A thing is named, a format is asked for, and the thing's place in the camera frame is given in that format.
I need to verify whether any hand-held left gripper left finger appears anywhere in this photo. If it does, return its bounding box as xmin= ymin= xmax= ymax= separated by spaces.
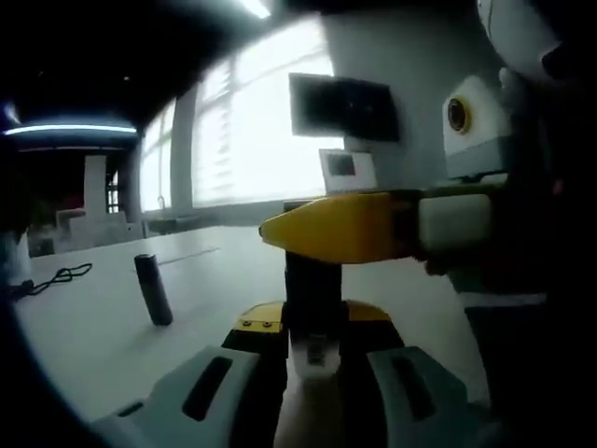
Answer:
xmin=95 ymin=301 xmax=289 ymax=448

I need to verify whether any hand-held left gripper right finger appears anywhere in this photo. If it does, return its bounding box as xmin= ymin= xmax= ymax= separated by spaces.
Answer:
xmin=341 ymin=300 xmax=495 ymax=448

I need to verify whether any short black cosmetic bottle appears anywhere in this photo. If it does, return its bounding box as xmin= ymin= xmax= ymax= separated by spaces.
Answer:
xmin=284 ymin=251 xmax=346 ymax=377

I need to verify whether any tall dark cosmetic bottle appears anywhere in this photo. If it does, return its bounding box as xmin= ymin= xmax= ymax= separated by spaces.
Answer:
xmin=133 ymin=253 xmax=174 ymax=327

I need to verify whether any white table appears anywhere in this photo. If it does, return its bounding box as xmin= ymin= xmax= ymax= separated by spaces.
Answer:
xmin=11 ymin=226 xmax=491 ymax=448

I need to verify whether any bright window with blinds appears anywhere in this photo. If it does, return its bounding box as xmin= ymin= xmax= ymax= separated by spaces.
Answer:
xmin=139 ymin=18 xmax=346 ymax=211

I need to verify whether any potted plant in white pot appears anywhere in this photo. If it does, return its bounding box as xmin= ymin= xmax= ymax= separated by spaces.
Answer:
xmin=4 ymin=204 xmax=33 ymax=284

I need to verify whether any ceiling light strip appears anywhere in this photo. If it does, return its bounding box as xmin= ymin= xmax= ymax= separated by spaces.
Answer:
xmin=2 ymin=123 xmax=139 ymax=137
xmin=240 ymin=0 xmax=271 ymax=20

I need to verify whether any white pillar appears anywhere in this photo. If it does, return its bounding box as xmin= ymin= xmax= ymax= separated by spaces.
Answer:
xmin=83 ymin=154 xmax=109 ymax=214

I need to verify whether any black wall monitor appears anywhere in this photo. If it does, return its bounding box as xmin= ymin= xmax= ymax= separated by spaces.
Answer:
xmin=287 ymin=72 xmax=402 ymax=144

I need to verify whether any black power cable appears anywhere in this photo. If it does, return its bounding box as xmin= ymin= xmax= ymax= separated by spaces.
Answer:
xmin=8 ymin=262 xmax=93 ymax=298

